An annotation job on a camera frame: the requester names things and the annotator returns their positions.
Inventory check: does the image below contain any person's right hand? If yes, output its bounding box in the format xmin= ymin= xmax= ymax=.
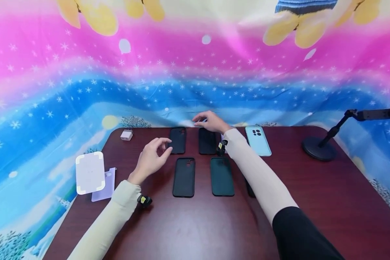
xmin=192 ymin=110 xmax=233 ymax=134

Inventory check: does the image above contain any person's left hand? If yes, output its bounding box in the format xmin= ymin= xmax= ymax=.
xmin=127 ymin=138 xmax=173 ymax=187

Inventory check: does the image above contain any person's left forearm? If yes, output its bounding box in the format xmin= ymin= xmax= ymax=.
xmin=67 ymin=180 xmax=142 ymax=260

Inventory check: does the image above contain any person's right forearm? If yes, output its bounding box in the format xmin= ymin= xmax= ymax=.
xmin=222 ymin=128 xmax=346 ymax=260

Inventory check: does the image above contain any black phone case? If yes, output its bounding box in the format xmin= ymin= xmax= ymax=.
xmin=245 ymin=179 xmax=256 ymax=198
xmin=168 ymin=127 xmax=187 ymax=155
xmin=198 ymin=128 xmax=217 ymax=155
xmin=172 ymin=157 xmax=196 ymax=198

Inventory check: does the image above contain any black wrist band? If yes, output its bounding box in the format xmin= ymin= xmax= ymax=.
xmin=216 ymin=139 xmax=228 ymax=157
xmin=136 ymin=194 xmax=153 ymax=208

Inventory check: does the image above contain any dark green phone case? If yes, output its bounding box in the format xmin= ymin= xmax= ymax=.
xmin=210 ymin=157 xmax=235 ymax=197

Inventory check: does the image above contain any light blue phone case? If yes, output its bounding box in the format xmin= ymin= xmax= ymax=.
xmin=245 ymin=126 xmax=272 ymax=157

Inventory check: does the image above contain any light purple phone case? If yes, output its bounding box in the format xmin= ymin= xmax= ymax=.
xmin=91 ymin=168 xmax=117 ymax=202

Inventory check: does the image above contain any white square stand plate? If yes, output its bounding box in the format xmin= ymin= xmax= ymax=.
xmin=75 ymin=151 xmax=106 ymax=195

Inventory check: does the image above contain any black phone holder stand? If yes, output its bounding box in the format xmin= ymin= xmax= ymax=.
xmin=301 ymin=108 xmax=390 ymax=161

